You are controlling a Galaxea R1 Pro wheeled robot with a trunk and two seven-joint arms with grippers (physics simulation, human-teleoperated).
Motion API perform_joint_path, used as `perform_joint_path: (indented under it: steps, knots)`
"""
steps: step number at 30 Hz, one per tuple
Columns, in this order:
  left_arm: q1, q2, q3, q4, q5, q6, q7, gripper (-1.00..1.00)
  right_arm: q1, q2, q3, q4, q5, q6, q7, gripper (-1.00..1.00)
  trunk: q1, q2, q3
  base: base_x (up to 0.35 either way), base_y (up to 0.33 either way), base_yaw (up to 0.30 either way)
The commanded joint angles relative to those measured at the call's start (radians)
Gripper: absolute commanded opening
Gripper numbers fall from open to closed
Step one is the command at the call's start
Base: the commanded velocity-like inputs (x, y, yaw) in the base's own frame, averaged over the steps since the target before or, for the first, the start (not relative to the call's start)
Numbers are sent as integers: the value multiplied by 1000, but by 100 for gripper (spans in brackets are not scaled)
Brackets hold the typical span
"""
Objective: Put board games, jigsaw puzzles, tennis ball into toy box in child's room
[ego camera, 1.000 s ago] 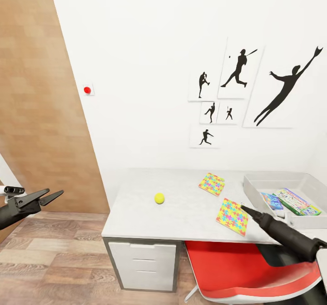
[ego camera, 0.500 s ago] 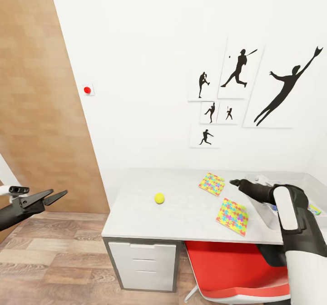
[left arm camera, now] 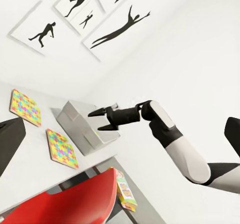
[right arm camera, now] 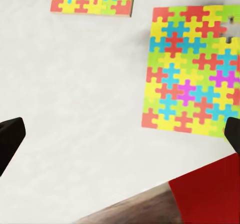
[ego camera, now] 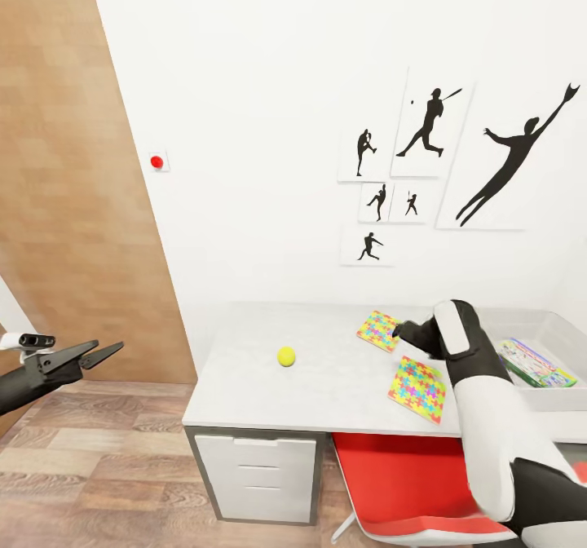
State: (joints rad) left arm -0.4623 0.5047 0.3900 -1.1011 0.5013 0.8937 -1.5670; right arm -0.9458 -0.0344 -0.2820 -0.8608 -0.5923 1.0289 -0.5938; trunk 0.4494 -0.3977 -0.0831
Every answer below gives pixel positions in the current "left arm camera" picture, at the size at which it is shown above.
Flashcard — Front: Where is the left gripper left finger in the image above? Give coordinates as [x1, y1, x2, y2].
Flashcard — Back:
[0, 117, 26, 177]

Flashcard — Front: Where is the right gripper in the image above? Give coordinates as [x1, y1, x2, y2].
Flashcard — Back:
[88, 106, 130, 131]

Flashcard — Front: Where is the board game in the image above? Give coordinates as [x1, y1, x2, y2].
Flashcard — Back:
[115, 169, 137, 211]

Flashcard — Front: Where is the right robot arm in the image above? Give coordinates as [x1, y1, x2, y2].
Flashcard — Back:
[88, 100, 240, 195]

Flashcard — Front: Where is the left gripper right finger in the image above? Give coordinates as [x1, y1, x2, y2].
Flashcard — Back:
[224, 117, 240, 157]

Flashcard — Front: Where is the jigsaw puzzle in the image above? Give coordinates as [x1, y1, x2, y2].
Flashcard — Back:
[10, 89, 42, 127]
[47, 128, 79, 169]

